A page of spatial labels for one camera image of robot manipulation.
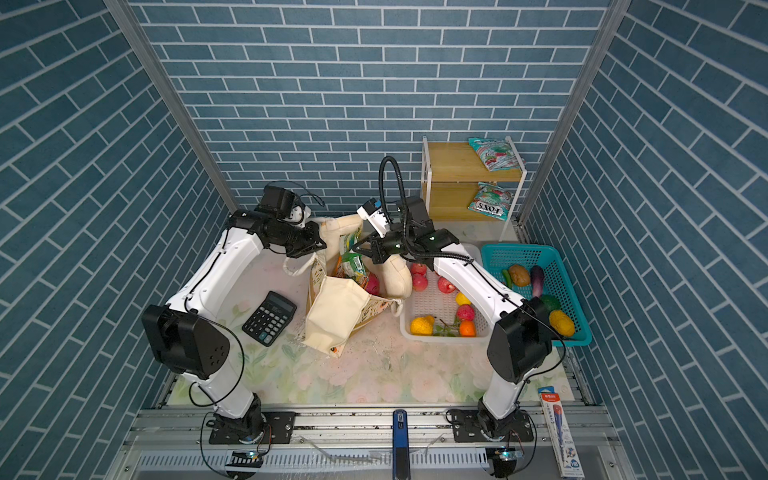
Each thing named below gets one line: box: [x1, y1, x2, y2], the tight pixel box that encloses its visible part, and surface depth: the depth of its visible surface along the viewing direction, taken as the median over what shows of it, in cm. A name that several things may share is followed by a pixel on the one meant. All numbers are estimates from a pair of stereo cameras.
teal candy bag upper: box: [468, 137, 526, 172], surface depth 92 cm
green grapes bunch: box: [434, 325, 456, 337], surface depth 88 cm
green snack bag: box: [339, 229, 367, 282], surface depth 77 cm
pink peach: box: [457, 304, 475, 321], surface depth 92 cm
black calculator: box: [242, 290, 297, 347], surface depth 93 cm
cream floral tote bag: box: [283, 214, 413, 357], surface depth 81 cm
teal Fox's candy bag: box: [468, 182, 512, 222], surface depth 104 cm
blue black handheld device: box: [392, 409, 410, 480], surface depth 72 cm
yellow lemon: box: [410, 315, 435, 336], surface depth 88 cm
